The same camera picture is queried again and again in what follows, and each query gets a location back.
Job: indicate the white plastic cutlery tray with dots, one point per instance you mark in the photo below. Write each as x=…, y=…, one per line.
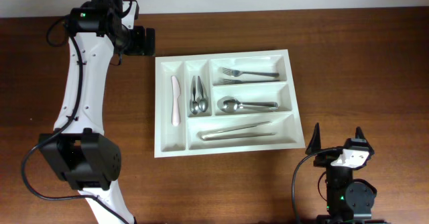
x=183, y=140

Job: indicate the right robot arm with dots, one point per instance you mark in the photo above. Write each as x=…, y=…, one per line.
x=348, y=199

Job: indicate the metal serrated tongs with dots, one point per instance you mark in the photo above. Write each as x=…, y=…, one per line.
x=240, y=131

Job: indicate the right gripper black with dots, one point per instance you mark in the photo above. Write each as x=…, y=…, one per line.
x=322, y=159

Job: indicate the small metal teaspoon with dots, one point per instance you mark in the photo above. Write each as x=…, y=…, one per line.
x=203, y=102
x=193, y=103

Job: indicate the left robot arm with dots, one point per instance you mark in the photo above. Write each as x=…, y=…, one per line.
x=77, y=150

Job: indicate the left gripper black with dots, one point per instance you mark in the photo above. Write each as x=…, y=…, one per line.
x=149, y=41

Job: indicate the pink plastic knife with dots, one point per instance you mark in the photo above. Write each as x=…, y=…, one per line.
x=175, y=104

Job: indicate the large metal spoon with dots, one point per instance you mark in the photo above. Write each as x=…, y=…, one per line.
x=254, y=104
x=231, y=107

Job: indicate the metal fork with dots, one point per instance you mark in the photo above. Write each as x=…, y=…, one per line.
x=237, y=82
x=236, y=73

